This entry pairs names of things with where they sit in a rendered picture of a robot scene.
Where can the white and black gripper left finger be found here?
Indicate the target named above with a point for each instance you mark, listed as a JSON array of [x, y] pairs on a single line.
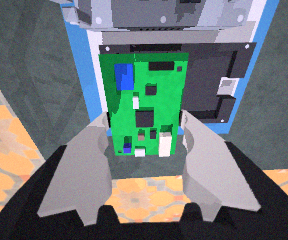
[[67, 190]]

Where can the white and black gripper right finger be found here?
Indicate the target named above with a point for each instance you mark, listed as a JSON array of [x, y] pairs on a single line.
[[229, 188]]

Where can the green circuit board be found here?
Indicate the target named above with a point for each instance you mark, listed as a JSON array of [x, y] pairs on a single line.
[[144, 96]]

